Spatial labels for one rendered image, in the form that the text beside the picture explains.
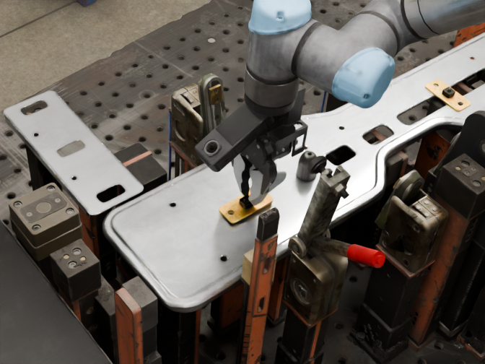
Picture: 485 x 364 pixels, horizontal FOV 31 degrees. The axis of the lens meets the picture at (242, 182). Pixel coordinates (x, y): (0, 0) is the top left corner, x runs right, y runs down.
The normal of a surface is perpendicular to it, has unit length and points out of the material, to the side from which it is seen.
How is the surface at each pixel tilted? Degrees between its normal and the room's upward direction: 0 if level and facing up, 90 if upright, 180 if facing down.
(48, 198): 0
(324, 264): 0
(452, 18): 105
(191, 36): 0
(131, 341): 90
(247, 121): 27
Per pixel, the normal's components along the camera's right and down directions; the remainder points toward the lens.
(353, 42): 0.13, -0.69
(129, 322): -0.78, 0.42
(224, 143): -0.28, -0.40
